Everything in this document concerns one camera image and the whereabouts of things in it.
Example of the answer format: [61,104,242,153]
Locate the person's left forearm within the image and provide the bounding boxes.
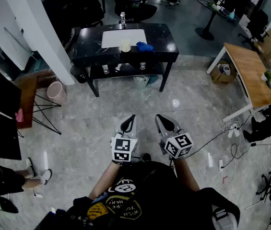
[88,161,122,200]

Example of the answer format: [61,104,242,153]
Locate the black wire basket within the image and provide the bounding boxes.
[70,65,88,84]

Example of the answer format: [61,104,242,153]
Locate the white power strip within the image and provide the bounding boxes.
[227,124,241,139]

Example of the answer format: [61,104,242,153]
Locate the wooden side table wire legs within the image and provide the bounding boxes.
[14,74,62,136]

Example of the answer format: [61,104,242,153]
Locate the small potted plant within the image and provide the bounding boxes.
[260,70,271,90]

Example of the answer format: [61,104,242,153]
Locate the pink soft item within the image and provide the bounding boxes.
[15,108,24,123]

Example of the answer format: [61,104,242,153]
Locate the person's black printed shirt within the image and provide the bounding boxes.
[65,161,241,230]

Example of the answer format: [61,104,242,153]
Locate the pink waste bin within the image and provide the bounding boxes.
[47,81,67,103]

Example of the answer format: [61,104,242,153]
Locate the person's right forearm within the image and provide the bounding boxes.
[173,157,201,192]

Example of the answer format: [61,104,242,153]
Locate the black power cable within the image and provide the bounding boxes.
[185,115,271,170]

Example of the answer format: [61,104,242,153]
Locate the white sink basin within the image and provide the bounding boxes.
[101,29,148,49]

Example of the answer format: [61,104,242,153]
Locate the wooden desk white frame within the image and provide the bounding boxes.
[206,43,271,123]

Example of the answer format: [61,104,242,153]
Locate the cream cup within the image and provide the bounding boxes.
[120,39,131,53]

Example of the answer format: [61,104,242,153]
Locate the round black pedestal table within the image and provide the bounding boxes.
[195,0,237,41]

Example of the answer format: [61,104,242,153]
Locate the black marble sink table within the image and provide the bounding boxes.
[69,23,180,98]

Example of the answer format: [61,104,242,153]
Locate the white bucket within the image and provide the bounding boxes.
[133,75,151,90]

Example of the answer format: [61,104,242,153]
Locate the open cardboard box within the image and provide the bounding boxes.
[209,60,237,84]

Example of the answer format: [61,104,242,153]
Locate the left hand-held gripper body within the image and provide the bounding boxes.
[110,131,139,165]

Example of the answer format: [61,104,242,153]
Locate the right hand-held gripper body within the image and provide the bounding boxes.
[159,128,195,160]

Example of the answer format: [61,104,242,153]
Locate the black green glossy bag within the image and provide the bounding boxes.
[0,196,20,214]

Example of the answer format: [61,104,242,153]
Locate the chrome faucet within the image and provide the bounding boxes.
[119,11,127,30]

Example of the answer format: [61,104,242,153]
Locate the blue cloth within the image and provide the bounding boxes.
[136,41,155,53]

